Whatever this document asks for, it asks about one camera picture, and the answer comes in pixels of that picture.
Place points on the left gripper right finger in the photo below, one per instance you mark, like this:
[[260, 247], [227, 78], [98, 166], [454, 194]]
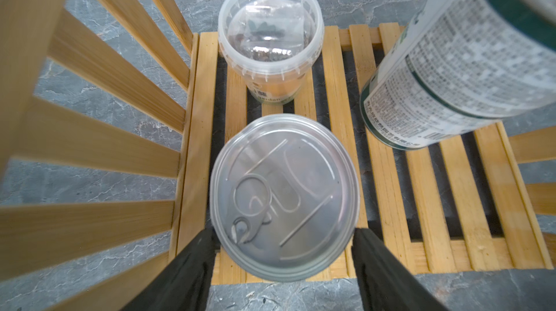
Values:
[[384, 282]]

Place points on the wooden two-tier shelf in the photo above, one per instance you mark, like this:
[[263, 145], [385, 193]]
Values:
[[95, 84]]

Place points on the green label tin can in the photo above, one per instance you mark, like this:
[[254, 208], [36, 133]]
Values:
[[284, 198]]

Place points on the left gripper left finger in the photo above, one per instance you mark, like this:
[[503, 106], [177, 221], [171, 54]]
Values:
[[185, 283]]

